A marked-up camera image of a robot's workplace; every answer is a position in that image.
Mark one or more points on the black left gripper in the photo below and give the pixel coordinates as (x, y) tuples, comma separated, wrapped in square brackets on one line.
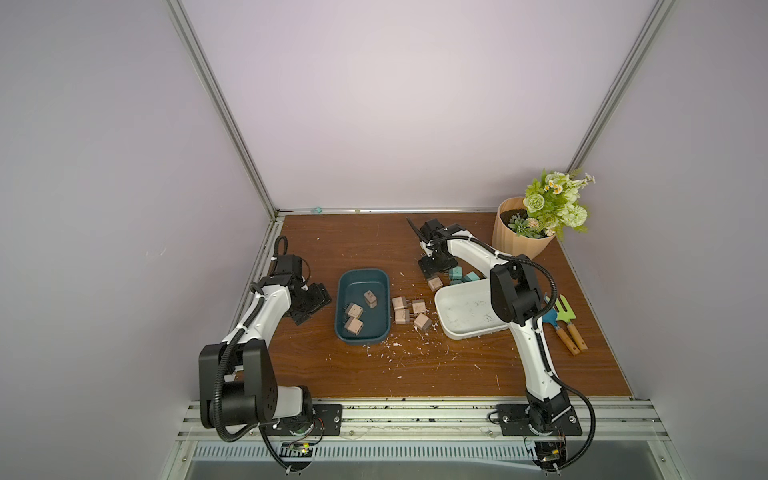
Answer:
[(320, 295)]

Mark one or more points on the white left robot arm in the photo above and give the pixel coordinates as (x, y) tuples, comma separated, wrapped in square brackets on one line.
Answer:
[(238, 388)]

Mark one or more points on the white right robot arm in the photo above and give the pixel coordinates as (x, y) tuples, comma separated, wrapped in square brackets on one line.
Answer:
[(507, 297)]

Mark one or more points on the dark teal storage tray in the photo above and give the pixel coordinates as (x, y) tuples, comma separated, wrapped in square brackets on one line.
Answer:
[(377, 322)]

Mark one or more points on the white storage tray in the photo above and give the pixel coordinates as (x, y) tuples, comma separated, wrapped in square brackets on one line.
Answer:
[(465, 311)]

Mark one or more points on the teal plug upper left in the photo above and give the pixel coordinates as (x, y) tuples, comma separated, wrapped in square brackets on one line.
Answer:
[(455, 275)]

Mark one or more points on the teal plug middle left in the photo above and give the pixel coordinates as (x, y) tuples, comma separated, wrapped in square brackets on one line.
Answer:
[(471, 277)]

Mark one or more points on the peach ribbed flower pot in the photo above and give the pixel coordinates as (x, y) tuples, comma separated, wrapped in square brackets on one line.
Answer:
[(506, 240)]

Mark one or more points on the green artificial flower plant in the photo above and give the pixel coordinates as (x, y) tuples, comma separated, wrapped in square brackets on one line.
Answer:
[(551, 205)]

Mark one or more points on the green garden fork tool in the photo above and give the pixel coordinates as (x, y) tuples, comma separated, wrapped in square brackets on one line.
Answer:
[(566, 314)]

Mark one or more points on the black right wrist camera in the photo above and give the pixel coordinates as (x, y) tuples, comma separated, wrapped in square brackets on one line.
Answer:
[(431, 230)]

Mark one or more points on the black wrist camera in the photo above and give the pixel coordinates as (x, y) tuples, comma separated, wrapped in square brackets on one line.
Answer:
[(431, 230), (288, 264)]

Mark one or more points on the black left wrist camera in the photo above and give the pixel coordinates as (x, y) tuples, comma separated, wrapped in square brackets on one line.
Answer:
[(288, 264)]

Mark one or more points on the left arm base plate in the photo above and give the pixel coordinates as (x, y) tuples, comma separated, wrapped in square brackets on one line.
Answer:
[(324, 419)]

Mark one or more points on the aluminium front rail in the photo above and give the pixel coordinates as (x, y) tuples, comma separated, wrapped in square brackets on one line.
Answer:
[(470, 419)]

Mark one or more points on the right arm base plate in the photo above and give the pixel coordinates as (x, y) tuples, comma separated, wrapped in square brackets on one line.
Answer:
[(530, 420)]

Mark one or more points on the left corner aluminium post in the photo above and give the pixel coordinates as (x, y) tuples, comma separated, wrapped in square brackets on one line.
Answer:
[(194, 48)]

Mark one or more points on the corner aluminium post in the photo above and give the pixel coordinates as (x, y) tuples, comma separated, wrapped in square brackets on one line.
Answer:
[(640, 48), (194, 48)]

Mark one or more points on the right corner aluminium post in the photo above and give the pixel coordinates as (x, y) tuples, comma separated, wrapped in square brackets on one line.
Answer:
[(640, 48)]

